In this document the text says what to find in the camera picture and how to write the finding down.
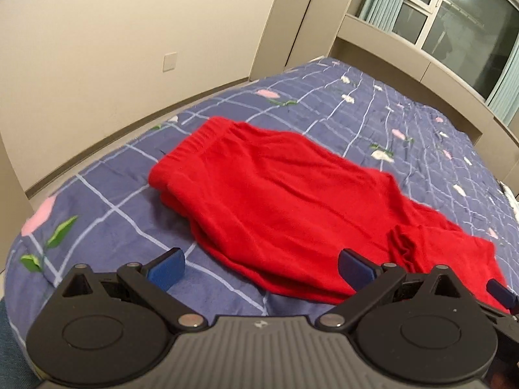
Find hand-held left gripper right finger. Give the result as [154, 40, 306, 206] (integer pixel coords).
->
[316, 248, 472, 331]

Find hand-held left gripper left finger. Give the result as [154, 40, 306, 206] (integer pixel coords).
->
[53, 247, 205, 331]

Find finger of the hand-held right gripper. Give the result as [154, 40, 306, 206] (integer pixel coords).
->
[477, 300, 519, 348]
[486, 278, 519, 315]

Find red pants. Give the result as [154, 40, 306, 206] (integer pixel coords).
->
[148, 116, 512, 313]

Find blue floral checkered bedsheet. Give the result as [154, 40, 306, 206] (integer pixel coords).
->
[6, 57, 519, 325]

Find pile of folded light clothes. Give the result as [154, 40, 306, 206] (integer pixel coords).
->
[502, 182, 519, 212]

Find beige window cabinet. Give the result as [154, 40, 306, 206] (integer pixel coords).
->
[328, 13, 519, 147]

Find beige wardrobe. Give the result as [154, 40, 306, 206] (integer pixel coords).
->
[248, 0, 354, 81]

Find window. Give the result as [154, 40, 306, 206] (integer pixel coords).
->
[391, 0, 519, 103]

